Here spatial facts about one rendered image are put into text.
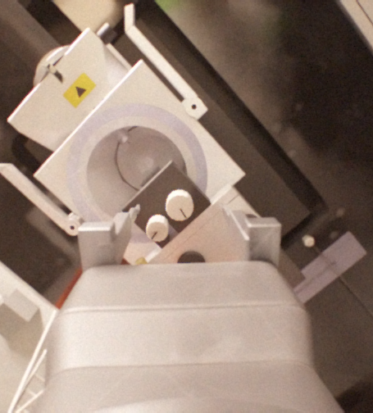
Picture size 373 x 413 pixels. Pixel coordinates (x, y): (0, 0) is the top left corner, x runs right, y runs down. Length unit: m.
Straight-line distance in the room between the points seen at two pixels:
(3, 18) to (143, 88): 0.10
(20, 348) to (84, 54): 1.98
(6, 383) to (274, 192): 2.19
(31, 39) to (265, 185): 0.22
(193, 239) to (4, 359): 2.07
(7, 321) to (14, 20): 1.69
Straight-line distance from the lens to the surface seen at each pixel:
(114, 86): 0.22
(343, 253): 0.34
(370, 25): 0.33
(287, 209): 0.31
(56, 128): 0.22
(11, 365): 2.22
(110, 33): 0.23
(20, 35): 0.24
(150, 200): 0.18
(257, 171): 0.29
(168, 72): 0.18
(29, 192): 0.21
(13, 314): 1.80
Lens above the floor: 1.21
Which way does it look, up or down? 12 degrees down
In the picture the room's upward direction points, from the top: 45 degrees counter-clockwise
